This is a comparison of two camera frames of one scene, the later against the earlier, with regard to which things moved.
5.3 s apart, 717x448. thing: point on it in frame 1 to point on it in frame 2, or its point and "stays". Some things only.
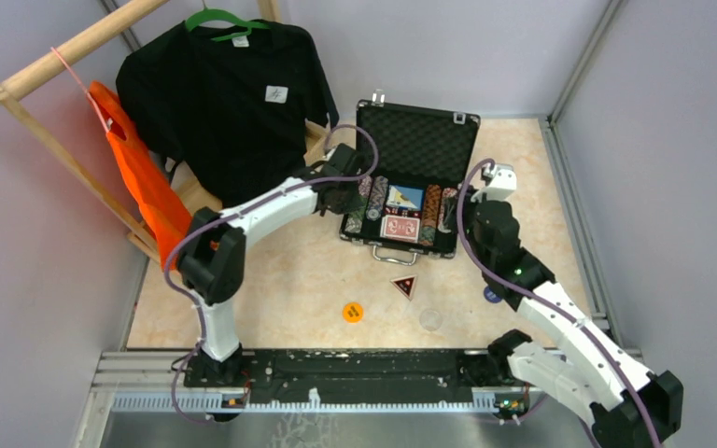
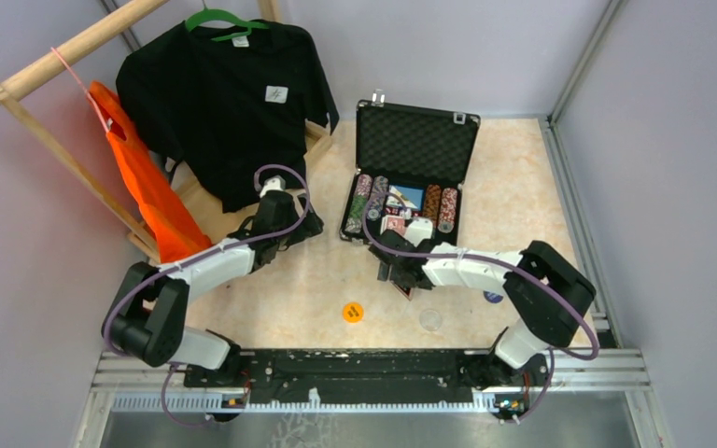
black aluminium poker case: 410,203 stays
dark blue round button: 491,296 stays
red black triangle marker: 405,285 stays
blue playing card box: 405,197 stays
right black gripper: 482,205 to 397,266
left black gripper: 346,164 to 304,224
